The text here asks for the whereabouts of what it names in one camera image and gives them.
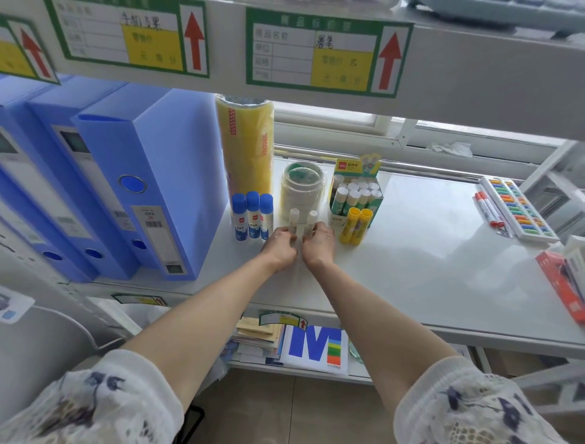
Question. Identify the person's left hand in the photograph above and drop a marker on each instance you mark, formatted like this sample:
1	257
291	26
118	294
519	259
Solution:
279	251

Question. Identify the person's right hand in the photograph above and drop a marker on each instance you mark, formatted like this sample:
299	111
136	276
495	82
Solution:
321	247

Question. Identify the person's right fingers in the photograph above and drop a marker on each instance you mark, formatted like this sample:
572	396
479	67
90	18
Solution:
315	231

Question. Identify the person's left fingers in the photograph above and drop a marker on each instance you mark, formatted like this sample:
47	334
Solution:
285	234

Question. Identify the clear white glue stick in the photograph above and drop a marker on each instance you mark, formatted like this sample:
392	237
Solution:
311	218
294	218

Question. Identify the person's left forearm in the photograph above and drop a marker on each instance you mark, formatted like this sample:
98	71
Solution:
215	320

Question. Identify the person's right forearm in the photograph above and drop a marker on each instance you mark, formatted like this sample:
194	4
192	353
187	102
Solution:
365	320

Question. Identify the blue cap glue stick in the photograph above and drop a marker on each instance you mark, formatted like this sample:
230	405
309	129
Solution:
239	217
253	215
266	216

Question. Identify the yellow glue stick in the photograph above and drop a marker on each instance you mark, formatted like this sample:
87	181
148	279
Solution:
361	228
350	225

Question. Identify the clear tape roll stack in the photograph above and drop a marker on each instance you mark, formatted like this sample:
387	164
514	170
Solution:
302	192

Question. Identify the group of white-capped green sticks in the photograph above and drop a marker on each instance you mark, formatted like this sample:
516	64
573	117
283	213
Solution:
356	196

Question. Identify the green glue stick display box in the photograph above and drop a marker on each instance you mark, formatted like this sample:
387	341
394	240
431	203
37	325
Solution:
352	167

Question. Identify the small green shelf edge label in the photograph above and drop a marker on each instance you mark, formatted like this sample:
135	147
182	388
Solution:
139	299
282	319

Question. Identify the yellow packing tape roll stack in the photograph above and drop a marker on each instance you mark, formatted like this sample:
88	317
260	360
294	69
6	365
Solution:
245	146

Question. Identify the stack of beige notebooks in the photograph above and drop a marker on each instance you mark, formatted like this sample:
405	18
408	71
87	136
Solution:
258	336

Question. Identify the white paper pack blue print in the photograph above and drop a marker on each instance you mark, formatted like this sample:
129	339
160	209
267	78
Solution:
315	350

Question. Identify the blue file box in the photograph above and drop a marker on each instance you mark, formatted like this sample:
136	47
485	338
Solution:
23	183
173	178
73	151

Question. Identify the white metal shelf rack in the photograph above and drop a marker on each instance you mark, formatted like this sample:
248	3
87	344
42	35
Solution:
457	256

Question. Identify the crumpled white tissue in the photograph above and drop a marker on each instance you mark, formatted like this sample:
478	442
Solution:
450	148

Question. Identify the red cap marker pen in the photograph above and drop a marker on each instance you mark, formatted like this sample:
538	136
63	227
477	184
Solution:
492	208
485	208

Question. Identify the green shelf label red arrow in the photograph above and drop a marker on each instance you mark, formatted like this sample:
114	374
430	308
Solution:
128	34
320	52
27	52

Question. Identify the colourful paint set box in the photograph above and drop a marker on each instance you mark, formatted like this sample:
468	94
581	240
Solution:
518	208

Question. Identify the white floral right sleeve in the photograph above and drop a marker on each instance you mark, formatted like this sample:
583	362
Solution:
470	407

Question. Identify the white floral sleeve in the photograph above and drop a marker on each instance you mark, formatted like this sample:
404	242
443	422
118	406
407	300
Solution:
470	407
91	402

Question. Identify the red flat box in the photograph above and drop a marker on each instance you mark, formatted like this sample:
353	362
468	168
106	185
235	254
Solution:
560	288

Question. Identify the white floral left sleeve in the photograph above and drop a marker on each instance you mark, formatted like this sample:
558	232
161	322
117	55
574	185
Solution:
91	402

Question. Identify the white small box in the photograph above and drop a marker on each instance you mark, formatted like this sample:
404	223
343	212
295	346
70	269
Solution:
576	256

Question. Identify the white side rack frame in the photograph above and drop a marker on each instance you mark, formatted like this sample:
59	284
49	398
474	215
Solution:
555	192

